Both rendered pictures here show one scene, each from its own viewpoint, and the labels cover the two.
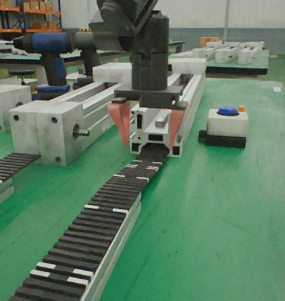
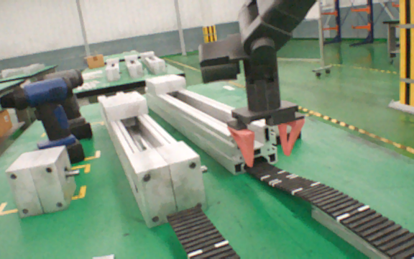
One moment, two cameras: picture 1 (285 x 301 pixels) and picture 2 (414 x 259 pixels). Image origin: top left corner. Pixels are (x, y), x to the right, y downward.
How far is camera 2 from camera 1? 0.40 m
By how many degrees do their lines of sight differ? 30
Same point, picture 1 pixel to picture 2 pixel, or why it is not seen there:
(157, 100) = (285, 115)
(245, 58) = (159, 67)
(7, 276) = not seen: outside the picture
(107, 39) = (221, 72)
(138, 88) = (265, 109)
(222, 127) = not seen: hidden behind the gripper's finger
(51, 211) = (282, 246)
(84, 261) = not seen: outside the picture
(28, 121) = (162, 176)
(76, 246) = (397, 241)
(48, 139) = (187, 188)
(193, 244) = (402, 209)
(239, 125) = not seen: hidden behind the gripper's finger
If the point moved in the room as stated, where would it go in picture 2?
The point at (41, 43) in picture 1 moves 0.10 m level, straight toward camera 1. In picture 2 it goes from (38, 95) to (57, 95)
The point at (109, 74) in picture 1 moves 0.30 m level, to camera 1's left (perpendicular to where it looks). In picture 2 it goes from (124, 110) to (1, 144)
